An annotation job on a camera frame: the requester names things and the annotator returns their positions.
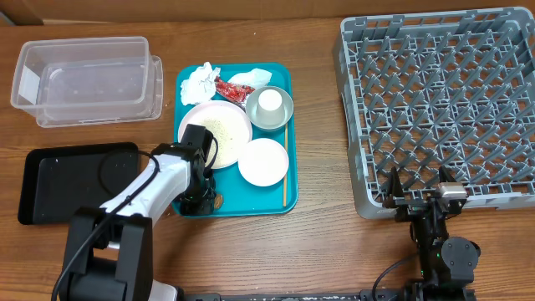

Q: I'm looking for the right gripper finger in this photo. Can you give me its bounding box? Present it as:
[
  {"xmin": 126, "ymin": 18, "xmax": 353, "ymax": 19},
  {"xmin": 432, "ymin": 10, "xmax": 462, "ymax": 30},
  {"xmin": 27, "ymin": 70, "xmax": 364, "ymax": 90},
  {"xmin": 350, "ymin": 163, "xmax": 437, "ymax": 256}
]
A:
[
  {"xmin": 387, "ymin": 167, "xmax": 404, "ymax": 200},
  {"xmin": 438, "ymin": 166, "xmax": 456, "ymax": 183}
]

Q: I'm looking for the brown food piece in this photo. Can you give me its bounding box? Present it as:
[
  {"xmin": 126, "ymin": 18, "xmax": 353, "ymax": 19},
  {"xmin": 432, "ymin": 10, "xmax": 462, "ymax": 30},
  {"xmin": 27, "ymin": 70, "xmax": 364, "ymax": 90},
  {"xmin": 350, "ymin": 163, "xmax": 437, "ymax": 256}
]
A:
[{"xmin": 214, "ymin": 194, "xmax": 224, "ymax": 210}]

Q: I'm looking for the large white plate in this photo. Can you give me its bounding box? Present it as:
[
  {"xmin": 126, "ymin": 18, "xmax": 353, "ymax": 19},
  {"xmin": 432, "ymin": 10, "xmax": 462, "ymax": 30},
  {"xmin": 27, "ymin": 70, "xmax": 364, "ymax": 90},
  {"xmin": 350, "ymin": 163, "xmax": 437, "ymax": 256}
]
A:
[{"xmin": 177, "ymin": 100, "xmax": 252, "ymax": 169}]

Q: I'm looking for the white napkin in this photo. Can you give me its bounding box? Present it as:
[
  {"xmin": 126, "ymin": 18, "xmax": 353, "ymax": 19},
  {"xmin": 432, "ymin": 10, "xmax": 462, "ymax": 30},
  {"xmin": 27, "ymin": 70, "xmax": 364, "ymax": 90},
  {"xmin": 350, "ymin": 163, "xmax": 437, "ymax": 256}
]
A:
[{"xmin": 181, "ymin": 62, "xmax": 221, "ymax": 105}]

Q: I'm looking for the red snack wrapper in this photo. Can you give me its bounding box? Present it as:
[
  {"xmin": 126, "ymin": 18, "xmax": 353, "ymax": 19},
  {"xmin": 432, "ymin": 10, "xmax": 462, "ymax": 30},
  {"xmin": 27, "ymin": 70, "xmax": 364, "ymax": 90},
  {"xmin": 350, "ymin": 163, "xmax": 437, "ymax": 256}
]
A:
[{"xmin": 215, "ymin": 77, "xmax": 255, "ymax": 105}]

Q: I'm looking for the white tissue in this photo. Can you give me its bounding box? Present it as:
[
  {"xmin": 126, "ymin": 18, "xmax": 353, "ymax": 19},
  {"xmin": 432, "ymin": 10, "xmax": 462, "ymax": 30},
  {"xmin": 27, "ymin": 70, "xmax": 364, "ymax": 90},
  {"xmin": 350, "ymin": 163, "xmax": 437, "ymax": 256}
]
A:
[{"xmin": 228, "ymin": 68, "xmax": 272, "ymax": 89}]

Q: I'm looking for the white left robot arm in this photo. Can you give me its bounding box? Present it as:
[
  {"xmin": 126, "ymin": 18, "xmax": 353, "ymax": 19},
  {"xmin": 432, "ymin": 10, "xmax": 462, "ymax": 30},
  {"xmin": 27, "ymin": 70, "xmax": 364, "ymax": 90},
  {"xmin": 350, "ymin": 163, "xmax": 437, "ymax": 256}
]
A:
[{"xmin": 51, "ymin": 125, "xmax": 218, "ymax": 301}]

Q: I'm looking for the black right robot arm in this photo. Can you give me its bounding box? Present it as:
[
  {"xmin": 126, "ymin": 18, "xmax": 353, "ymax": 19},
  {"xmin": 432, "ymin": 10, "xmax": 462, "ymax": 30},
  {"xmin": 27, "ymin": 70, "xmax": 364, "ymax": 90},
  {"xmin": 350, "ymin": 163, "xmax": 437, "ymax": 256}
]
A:
[{"xmin": 371, "ymin": 166, "xmax": 481, "ymax": 300}]

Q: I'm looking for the small white plate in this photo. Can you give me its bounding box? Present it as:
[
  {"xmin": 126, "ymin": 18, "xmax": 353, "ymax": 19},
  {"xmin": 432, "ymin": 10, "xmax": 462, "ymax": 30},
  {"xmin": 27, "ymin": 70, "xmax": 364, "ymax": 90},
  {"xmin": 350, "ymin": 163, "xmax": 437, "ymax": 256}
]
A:
[{"xmin": 237, "ymin": 138, "xmax": 286, "ymax": 187}]

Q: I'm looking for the grey dish rack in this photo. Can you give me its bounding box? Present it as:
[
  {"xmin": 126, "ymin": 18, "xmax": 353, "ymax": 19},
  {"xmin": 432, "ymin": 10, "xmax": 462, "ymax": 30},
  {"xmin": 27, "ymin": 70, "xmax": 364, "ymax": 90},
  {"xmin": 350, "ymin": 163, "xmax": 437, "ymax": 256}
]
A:
[{"xmin": 334, "ymin": 7, "xmax": 534, "ymax": 219}]

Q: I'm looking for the grey bowl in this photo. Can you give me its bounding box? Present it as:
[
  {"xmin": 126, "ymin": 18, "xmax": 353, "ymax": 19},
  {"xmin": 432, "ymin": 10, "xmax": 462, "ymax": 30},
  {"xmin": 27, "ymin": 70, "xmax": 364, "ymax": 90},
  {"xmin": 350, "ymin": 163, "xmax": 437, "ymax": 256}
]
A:
[{"xmin": 246, "ymin": 86, "xmax": 294, "ymax": 131}]

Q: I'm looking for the teal serving tray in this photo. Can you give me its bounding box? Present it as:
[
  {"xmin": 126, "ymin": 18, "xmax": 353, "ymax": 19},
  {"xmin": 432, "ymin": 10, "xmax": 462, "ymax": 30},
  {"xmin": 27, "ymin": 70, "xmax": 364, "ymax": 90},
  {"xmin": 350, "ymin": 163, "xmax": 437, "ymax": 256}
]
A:
[{"xmin": 174, "ymin": 63, "xmax": 298, "ymax": 217}]

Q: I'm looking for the wooden chopstick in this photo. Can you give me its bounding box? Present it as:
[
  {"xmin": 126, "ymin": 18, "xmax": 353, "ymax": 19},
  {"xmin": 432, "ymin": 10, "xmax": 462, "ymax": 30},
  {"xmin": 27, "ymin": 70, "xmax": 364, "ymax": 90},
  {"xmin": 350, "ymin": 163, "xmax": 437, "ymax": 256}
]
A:
[{"xmin": 283, "ymin": 123, "xmax": 289, "ymax": 208}]

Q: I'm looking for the white paper cup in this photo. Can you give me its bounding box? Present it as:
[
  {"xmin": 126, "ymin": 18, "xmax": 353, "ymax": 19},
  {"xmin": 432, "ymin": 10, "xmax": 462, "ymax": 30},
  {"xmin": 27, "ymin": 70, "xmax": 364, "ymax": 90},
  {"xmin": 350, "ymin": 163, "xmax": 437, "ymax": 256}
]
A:
[{"xmin": 257, "ymin": 89, "xmax": 284, "ymax": 127}]

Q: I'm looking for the black tray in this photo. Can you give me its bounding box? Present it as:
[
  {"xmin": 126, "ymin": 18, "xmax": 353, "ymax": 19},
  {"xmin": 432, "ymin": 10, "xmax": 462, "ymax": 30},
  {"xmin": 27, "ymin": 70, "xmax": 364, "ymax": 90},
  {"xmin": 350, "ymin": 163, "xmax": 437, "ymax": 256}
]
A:
[{"xmin": 18, "ymin": 142, "xmax": 140, "ymax": 225}]

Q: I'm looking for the clear plastic bin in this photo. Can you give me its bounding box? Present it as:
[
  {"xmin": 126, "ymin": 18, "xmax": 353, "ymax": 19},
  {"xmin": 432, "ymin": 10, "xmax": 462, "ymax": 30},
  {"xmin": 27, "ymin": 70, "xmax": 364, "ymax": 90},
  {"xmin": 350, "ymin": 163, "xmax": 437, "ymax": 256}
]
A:
[{"xmin": 10, "ymin": 36, "xmax": 164, "ymax": 128}]

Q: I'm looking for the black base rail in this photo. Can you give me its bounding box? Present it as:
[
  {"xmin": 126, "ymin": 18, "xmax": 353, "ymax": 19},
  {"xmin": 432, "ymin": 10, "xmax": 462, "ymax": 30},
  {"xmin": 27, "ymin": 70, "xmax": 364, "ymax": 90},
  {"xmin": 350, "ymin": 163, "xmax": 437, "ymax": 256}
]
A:
[{"xmin": 179, "ymin": 289, "xmax": 402, "ymax": 301}]

